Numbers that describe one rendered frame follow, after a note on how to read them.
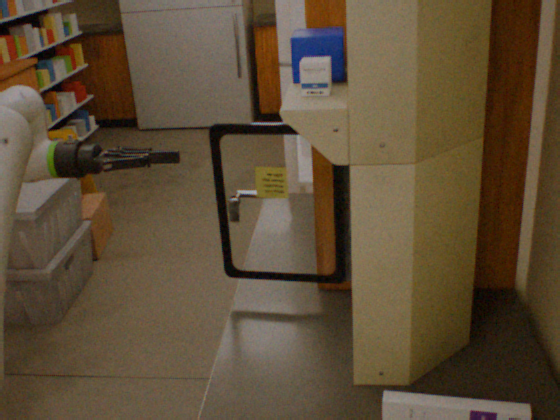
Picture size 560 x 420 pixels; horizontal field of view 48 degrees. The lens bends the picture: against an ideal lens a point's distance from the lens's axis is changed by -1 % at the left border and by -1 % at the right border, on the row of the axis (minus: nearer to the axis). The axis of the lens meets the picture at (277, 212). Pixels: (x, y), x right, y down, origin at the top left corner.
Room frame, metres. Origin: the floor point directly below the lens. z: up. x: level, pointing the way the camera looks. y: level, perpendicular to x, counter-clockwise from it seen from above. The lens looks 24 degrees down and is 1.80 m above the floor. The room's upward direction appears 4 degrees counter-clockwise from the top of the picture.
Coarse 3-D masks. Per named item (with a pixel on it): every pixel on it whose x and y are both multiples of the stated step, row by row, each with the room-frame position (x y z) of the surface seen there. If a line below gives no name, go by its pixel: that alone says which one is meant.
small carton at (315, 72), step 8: (304, 64) 1.13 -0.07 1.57; (312, 64) 1.12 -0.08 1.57; (320, 64) 1.12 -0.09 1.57; (328, 64) 1.12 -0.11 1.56; (304, 72) 1.13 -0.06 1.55; (312, 72) 1.12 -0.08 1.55; (320, 72) 1.12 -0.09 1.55; (328, 72) 1.12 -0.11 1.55; (304, 80) 1.13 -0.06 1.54; (312, 80) 1.12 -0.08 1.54; (320, 80) 1.12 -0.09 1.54; (328, 80) 1.12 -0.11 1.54; (304, 88) 1.13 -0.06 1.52; (312, 88) 1.12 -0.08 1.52; (320, 88) 1.12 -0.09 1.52; (328, 88) 1.12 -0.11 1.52; (304, 96) 1.13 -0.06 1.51; (312, 96) 1.12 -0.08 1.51
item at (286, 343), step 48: (240, 288) 1.44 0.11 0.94; (288, 288) 1.42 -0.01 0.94; (480, 288) 1.35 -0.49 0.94; (240, 336) 1.22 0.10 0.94; (288, 336) 1.21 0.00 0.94; (336, 336) 1.20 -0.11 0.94; (480, 336) 1.16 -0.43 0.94; (528, 336) 1.14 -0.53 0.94; (240, 384) 1.05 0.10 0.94; (288, 384) 1.04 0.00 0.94; (336, 384) 1.03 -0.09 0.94; (432, 384) 1.01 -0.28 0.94; (480, 384) 1.00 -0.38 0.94; (528, 384) 0.99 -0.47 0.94
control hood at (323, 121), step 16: (288, 96) 1.14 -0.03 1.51; (320, 96) 1.12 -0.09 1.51; (336, 96) 1.11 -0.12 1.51; (288, 112) 1.04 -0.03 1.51; (304, 112) 1.04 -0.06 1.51; (320, 112) 1.03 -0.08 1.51; (336, 112) 1.03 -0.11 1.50; (304, 128) 1.04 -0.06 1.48; (320, 128) 1.03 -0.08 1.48; (336, 128) 1.03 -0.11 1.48; (320, 144) 1.03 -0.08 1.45; (336, 144) 1.03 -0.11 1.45; (336, 160) 1.03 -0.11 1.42
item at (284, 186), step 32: (224, 160) 1.40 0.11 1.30; (256, 160) 1.38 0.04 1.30; (288, 160) 1.37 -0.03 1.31; (320, 160) 1.35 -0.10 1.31; (256, 192) 1.39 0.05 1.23; (288, 192) 1.37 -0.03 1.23; (320, 192) 1.35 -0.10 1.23; (256, 224) 1.39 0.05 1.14; (288, 224) 1.37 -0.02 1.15; (320, 224) 1.35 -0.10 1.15; (256, 256) 1.39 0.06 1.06; (288, 256) 1.37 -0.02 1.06; (320, 256) 1.35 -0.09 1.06
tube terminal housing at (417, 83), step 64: (384, 0) 1.02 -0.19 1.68; (448, 0) 1.06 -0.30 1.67; (384, 64) 1.02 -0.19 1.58; (448, 64) 1.06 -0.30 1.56; (384, 128) 1.02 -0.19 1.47; (448, 128) 1.07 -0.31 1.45; (384, 192) 1.02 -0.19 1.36; (448, 192) 1.07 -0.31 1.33; (384, 256) 1.02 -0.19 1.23; (448, 256) 1.08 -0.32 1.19; (384, 320) 1.02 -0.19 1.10; (448, 320) 1.09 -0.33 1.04; (384, 384) 1.02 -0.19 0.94
